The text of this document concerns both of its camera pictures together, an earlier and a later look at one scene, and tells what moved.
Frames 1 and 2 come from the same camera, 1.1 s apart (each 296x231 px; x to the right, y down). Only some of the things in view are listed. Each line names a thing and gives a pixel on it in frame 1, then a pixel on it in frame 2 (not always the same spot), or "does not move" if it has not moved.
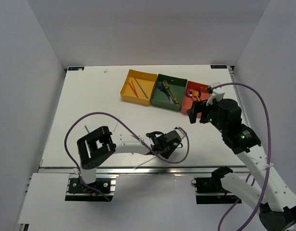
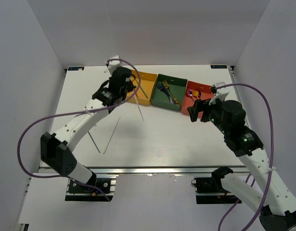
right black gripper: [196, 108] does not move
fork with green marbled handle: [167, 94] does not move
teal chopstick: [138, 83] does not move
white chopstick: [136, 167] to [139, 108]
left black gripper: [166, 154] to [131, 86]
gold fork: [166, 84] does not move
